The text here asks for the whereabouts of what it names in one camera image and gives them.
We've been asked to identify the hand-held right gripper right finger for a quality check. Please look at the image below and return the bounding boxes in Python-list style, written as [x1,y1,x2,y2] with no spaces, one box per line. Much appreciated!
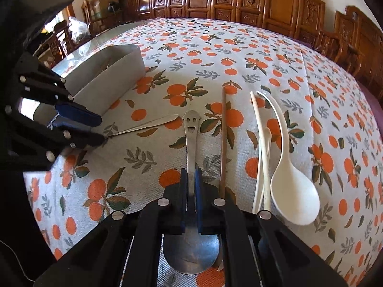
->
[194,167,349,287]

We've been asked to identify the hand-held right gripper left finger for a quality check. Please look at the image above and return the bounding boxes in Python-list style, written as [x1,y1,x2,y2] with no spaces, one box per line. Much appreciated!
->
[33,167,189,287]

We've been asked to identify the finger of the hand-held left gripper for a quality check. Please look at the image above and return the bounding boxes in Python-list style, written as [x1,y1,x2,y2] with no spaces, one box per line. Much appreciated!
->
[4,104,106,171]
[14,52,103,128]

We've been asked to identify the grey metal box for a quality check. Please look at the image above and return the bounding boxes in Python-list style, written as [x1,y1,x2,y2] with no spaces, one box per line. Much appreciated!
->
[59,44,147,117]

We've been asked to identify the smiley-face metal spoon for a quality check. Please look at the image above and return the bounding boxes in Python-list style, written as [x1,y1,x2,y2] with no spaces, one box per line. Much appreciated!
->
[162,110,221,275]

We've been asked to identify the slim metal spoon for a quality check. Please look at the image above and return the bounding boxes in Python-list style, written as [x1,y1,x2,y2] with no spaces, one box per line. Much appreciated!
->
[104,114,179,140]

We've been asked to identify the low carved wooden chair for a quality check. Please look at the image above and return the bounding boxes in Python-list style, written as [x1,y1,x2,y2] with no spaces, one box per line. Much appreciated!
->
[32,20,79,67]

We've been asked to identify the brown wooden chopstick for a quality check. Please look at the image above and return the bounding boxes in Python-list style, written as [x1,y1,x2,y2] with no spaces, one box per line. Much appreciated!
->
[219,86,227,198]

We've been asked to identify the clear plastic bag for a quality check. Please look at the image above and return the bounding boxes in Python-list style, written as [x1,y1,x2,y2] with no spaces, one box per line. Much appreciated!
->
[68,16,91,41]

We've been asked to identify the cream chopstick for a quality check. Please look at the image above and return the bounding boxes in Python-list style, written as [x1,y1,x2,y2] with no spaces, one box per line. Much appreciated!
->
[250,91,264,213]

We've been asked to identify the tall cardboard box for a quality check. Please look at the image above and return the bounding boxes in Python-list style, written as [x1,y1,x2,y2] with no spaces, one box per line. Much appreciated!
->
[87,0,122,21]

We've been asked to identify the large white spoon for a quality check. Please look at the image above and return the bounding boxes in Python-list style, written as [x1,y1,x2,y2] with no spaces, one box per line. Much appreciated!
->
[256,90,320,226]

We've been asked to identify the orange-print tablecloth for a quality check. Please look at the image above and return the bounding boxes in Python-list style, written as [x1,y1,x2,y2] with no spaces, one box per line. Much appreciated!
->
[24,17,383,287]

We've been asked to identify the carved wooden sofa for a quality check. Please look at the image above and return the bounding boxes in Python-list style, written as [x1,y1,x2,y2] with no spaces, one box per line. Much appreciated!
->
[126,0,327,40]

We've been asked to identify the purple armchair cushion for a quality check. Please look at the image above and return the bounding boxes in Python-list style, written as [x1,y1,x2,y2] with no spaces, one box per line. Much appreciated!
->
[358,83,383,118]

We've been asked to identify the carved wooden armchair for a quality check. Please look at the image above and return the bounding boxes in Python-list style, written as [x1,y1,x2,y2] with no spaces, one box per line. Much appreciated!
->
[316,5,383,97]

